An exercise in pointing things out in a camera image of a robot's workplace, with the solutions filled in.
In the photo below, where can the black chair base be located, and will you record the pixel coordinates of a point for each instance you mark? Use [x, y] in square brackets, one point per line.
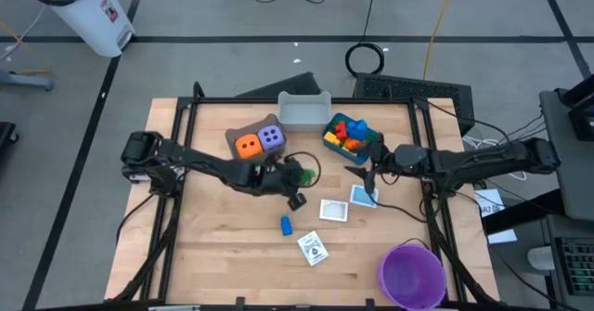
[5, 137]

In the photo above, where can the grey keyboard desk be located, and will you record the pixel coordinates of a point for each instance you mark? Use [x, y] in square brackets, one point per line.
[568, 227]

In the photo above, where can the purple foam die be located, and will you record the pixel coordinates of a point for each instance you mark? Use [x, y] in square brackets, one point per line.
[271, 138]

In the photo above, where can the white card deck box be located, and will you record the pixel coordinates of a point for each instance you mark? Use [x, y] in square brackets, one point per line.
[333, 210]

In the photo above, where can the white pedal trash can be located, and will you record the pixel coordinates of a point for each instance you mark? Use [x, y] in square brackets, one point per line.
[88, 14]

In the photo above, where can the blue-backed playing card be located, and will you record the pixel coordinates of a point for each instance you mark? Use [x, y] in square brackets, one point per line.
[359, 195]

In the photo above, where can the grey side desk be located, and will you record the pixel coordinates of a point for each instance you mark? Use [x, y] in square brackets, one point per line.
[566, 181]

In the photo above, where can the backlit keyboard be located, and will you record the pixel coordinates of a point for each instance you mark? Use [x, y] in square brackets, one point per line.
[577, 267]

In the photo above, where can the large green toy block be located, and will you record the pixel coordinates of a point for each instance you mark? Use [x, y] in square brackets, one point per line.
[307, 177]

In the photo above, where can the purple plastic bucket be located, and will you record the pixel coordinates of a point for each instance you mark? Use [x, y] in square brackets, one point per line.
[412, 276]

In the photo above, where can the grey stand base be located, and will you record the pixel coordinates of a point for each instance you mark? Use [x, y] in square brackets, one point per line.
[28, 80]

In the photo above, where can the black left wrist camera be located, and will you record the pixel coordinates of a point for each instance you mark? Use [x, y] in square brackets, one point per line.
[297, 202]

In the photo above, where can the white rounded desk object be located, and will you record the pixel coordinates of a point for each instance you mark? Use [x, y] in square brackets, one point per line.
[540, 258]

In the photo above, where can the large blue studded block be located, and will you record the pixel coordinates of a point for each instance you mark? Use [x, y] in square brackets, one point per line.
[357, 129]

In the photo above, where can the blue hollow toy block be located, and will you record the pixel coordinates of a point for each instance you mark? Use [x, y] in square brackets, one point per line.
[287, 227]

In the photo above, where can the light grey plastic bin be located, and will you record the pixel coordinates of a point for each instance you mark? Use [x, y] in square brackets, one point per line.
[305, 111]

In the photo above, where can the black aluminium table frame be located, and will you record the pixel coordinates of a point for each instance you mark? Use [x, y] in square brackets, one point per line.
[343, 100]

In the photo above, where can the teal plastic bin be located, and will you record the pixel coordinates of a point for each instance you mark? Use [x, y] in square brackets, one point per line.
[331, 151]

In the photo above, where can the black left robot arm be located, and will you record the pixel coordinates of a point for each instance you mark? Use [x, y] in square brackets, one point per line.
[185, 155]

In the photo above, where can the white paper sheet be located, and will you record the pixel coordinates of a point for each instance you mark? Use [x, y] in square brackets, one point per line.
[503, 237]

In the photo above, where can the orange toy block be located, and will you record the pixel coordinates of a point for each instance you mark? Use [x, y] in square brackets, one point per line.
[353, 145]

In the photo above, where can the large yellow toy block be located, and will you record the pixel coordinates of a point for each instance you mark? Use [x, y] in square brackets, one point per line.
[331, 138]

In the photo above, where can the black desk monitor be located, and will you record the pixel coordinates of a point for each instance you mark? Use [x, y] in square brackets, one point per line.
[582, 116]

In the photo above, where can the white printed paper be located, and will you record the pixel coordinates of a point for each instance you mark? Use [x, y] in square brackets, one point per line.
[487, 202]

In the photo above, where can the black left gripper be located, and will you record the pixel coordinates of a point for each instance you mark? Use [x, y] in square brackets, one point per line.
[267, 178]

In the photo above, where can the black desk leg bar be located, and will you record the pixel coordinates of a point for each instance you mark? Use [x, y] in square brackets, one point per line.
[520, 213]

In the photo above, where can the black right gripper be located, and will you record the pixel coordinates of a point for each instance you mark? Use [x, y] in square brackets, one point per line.
[383, 160]

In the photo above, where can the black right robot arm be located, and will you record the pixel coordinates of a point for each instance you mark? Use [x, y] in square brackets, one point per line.
[487, 160]

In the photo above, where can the orange foam die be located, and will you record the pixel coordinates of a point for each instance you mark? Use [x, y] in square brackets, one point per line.
[249, 146]

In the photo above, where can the red toy block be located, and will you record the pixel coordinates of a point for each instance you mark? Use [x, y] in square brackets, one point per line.
[342, 130]

